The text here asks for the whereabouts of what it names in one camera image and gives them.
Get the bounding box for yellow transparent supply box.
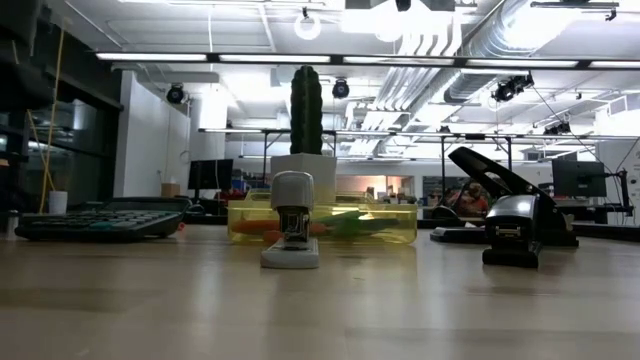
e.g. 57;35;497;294
227;188;419;247

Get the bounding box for black monitor on arm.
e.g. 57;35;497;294
551;158;608;199

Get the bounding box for white stapler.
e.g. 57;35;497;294
259;170;321;270

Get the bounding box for black monitor on desk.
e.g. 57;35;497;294
187;158;235;191

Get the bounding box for black bar with light strips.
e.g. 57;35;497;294
94;51;640;71

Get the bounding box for person in background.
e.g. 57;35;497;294
446;179;494;219

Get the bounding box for black hole punch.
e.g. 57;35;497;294
429;145;580;249

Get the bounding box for black stapler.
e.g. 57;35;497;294
481;193;546;269

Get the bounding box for black desk calculator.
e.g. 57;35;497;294
13;196;192;244

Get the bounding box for white cup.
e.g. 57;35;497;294
48;189;69;216

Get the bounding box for black background station frame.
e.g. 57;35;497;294
198;127;640;201

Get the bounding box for white ring light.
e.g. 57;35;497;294
293;12;323;41

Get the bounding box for black ceiling camera cluster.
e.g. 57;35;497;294
490;72;535;104

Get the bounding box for silver ventilation duct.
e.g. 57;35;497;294
444;0;551;104

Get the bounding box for yellow power cable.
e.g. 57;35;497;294
27;19;67;215

